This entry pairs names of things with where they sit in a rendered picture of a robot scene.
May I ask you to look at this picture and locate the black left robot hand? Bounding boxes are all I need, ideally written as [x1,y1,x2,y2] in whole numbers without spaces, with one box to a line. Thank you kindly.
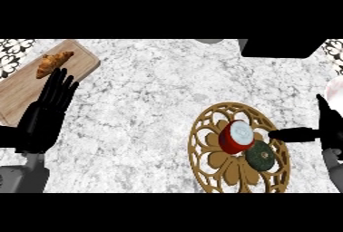
[0,67,80,155]

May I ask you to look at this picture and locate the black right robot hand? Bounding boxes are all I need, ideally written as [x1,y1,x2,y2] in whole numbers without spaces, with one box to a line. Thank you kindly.
[266,93,343,161]

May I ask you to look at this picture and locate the white bowl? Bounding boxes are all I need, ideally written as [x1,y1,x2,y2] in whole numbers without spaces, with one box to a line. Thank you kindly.
[324,75,343,119]

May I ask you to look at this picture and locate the golden openwork round placemat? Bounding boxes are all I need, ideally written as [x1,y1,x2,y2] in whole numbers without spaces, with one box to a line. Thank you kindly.
[188,101,293,194]

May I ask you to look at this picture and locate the pale wooden cutting board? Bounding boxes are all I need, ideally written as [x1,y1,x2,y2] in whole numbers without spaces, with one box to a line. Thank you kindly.
[0,39,102,128]

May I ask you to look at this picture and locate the golden brown croissant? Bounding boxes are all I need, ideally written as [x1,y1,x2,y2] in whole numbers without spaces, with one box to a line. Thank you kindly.
[35,51,77,80]

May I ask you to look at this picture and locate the dark green round squash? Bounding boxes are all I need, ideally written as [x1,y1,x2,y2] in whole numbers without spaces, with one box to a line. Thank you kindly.
[244,140,278,172]

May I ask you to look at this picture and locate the black appliance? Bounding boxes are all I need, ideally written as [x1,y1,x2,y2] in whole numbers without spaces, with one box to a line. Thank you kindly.
[239,38,329,59]

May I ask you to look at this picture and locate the grey rounded object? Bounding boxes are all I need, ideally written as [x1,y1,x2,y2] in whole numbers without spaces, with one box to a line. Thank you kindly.
[193,38,225,45]

